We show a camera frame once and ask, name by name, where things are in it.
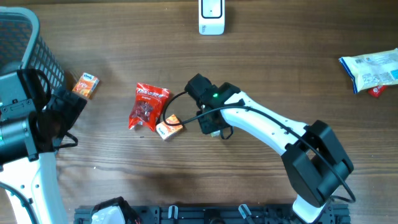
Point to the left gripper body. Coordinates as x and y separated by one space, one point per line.
64 112

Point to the white barcode scanner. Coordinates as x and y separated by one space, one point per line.
211 17

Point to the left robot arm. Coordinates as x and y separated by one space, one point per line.
33 122

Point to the red snack bag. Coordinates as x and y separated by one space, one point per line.
149 103

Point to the orange tissue pack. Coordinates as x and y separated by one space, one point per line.
165 131
86 85

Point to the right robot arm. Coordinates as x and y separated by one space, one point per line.
315 161

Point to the red candy bar wrapper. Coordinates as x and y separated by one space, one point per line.
377 91

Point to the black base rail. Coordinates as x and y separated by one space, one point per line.
268 214

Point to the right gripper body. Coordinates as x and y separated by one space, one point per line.
207 124

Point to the cream snack pouch blue seal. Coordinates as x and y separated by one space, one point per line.
370 70

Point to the grey plastic shopping basket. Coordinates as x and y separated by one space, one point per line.
23 47

